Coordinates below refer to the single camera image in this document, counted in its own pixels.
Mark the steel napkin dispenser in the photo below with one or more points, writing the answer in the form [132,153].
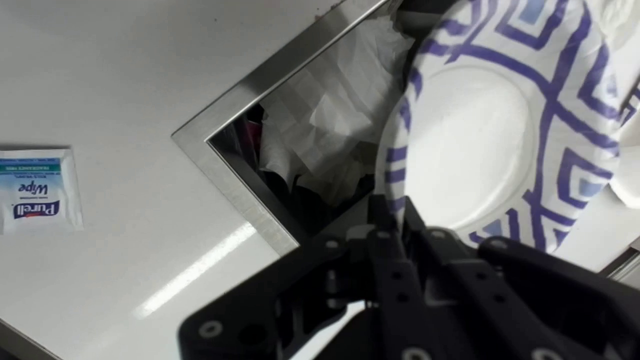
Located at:
[623,262]

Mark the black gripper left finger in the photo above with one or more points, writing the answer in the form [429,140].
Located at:
[286,301]

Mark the blue patterned paper bowl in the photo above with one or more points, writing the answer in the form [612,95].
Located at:
[473,140]

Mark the blue white wipe packet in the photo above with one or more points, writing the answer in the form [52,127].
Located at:
[39,189]

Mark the white crumpled paper trash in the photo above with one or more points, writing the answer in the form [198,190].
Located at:
[333,100]

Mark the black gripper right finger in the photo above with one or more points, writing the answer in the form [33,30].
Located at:
[533,301]

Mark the white round base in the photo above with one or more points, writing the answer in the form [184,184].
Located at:
[627,186]

